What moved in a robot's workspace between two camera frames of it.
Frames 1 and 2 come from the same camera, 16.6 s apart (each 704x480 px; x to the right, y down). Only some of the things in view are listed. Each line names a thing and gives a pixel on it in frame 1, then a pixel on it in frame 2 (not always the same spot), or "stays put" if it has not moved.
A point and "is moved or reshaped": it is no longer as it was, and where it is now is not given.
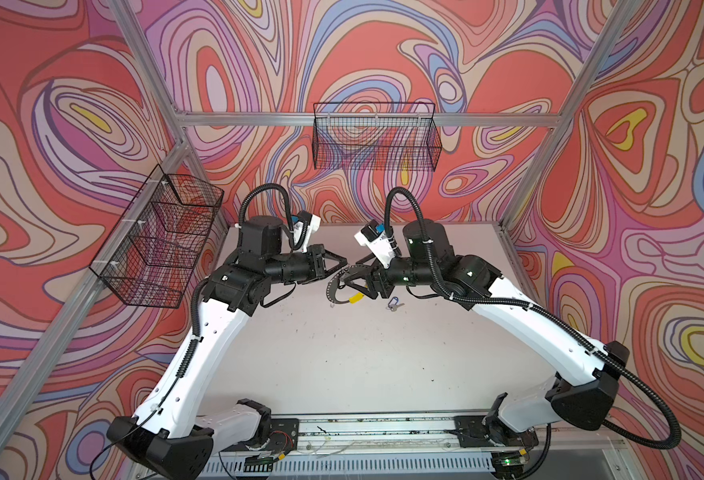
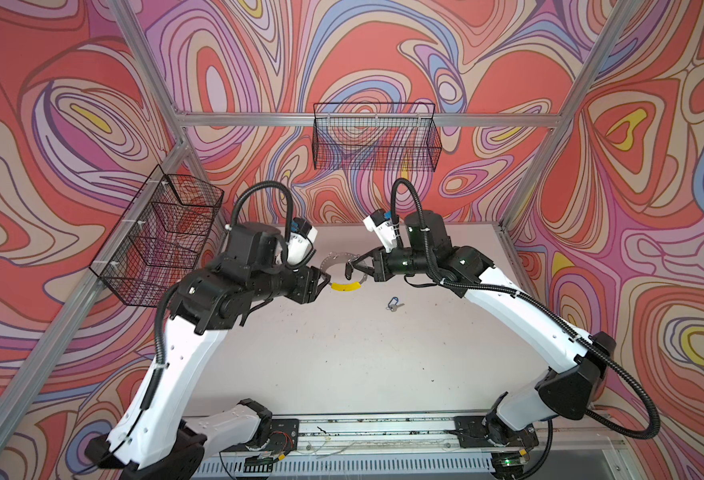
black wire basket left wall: x=150 y=255 stays put
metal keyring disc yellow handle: x=332 y=284 is moved or reshaped
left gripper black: x=317 y=266 → x=308 y=288
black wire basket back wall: x=376 y=136 stays put
